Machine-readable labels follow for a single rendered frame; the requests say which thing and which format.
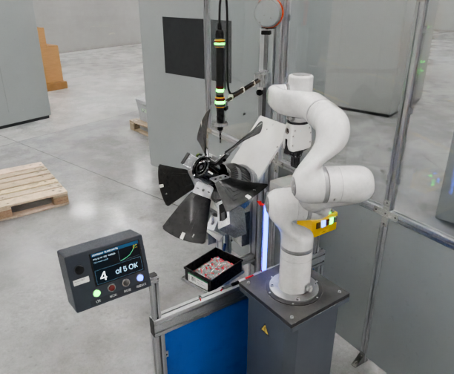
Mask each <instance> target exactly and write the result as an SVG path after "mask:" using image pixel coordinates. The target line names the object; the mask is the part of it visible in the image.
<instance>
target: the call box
mask: <svg viewBox="0 0 454 374"><path fill-rule="evenodd" d="M335 216H338V213H337V212H336V211H335V212H332V213H330V214H329V215H328V216H327V217H325V218H323V219H319V220H298V221H297V224H298V225H301V226H304V227H306V228H308V229H310V230H311V231H312V233H313V235H314V237H317V236H319V235H322V234H325V233H327V232H330V231H332V230H334V229H336V224H337V222H335V223H332V224H329V225H328V226H324V227H321V223H322V221H323V220H327V219H329V218H331V217H335ZM319 222H320V228H319V229H316V223H319Z"/></svg>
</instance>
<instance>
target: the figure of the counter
mask: <svg viewBox="0 0 454 374"><path fill-rule="evenodd" d="M94 272H95V276H96V282H97V286H98V285H100V284H103V283H107V282H108V281H112V277H111V271H110V267H109V266H108V267H105V268H102V269H98V270H96V271H94Z"/></svg>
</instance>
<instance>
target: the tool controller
mask: <svg viewBox="0 0 454 374"><path fill-rule="evenodd" d="M57 255H58V259H59V264H60V268H61V271H62V277H63V281H64V284H65V289H66V293H67V297H68V302H69V304H70V305H71V306H72V307H73V308H74V310H75V311H76V312H77V313H79V312H82V311H85V310H87V309H90V308H93V307H95V306H98V305H101V304H104V303H107V302H108V301H112V300H114V299H117V298H121V297H122V296H125V295H128V294H131V293H133V292H136V291H139V290H141V289H144V288H147V287H149V286H151V279H150V275H149V271H148V264H147V260H146V255H145V248H144V244H143V240H142V235H141V234H140V233H138V232H135V231H133V230H131V229H128V230H125V231H123V232H118V233H115V234H111V235H108V236H105V237H101V238H98V239H95V240H90V241H88V242H85V243H80V244H77V245H75V246H70V247H67V248H64V249H60V250H58V251H57ZM108 266H109V267H110V271H111V277H112V280H111V281H108V282H107V283H103V284H100V285H98V286H97V282H96V276H95V272H94V271H96V270H98V269H102V268H105V267H108ZM138 274H143V276H144V279H143V280H142V281H137V280H136V277H137V275H138ZM126 278H127V279H128V280H129V281H130V284H129V285H128V286H123V285H122V281H123V280H124V279H126ZM112 283H113V284H114V285H115V286H116V289H115V290H114V291H113V292H109V291H108V286H109V285H110V284H112ZM95 289H99V290H100V291H101V295H100V296H99V297H97V298H96V297H94V296H93V291H94V290H95Z"/></svg>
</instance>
